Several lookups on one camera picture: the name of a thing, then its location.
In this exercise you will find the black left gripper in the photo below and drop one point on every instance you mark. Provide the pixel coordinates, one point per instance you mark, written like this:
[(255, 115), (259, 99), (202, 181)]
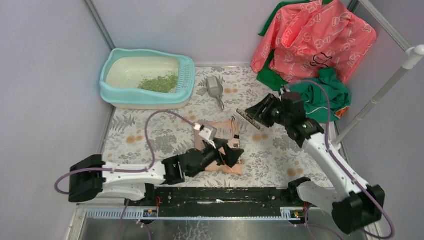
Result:
[(231, 155)]

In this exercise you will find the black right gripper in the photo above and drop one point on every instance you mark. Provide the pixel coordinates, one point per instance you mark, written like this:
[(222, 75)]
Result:
[(257, 110)]

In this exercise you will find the pink cat litter bag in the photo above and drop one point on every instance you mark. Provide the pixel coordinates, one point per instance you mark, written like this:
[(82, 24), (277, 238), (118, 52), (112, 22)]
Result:
[(227, 130)]

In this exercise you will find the silver metal scoop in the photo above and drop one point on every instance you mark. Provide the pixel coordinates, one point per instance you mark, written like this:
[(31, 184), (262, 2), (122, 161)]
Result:
[(215, 90)]

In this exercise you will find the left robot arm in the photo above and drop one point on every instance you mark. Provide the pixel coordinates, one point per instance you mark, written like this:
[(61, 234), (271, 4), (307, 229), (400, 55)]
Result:
[(94, 178)]

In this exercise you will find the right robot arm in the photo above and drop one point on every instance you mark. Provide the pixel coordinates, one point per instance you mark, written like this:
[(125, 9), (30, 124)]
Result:
[(353, 204)]

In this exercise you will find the green cat litter pile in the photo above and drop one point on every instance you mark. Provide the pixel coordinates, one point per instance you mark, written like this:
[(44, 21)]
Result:
[(166, 83)]

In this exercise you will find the teal litter box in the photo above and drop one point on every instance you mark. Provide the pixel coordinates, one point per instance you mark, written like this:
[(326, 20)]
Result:
[(125, 68)]

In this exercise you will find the floral patterned table mat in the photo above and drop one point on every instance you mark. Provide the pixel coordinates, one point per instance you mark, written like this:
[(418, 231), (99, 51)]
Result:
[(270, 158)]

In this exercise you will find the green cloth garment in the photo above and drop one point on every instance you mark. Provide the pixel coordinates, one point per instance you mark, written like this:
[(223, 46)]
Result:
[(325, 97)]

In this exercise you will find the pink printed garment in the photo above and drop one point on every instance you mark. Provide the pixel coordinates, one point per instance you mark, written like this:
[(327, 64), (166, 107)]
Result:
[(304, 38)]

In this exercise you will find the white pipe rack stand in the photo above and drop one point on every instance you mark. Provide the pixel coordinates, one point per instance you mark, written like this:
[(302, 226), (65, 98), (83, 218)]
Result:
[(414, 56)]

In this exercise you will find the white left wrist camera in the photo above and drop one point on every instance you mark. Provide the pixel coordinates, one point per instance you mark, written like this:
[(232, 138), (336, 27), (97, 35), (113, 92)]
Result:
[(206, 132)]

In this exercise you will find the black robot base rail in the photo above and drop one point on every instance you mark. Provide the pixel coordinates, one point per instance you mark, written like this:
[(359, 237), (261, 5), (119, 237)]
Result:
[(215, 202)]

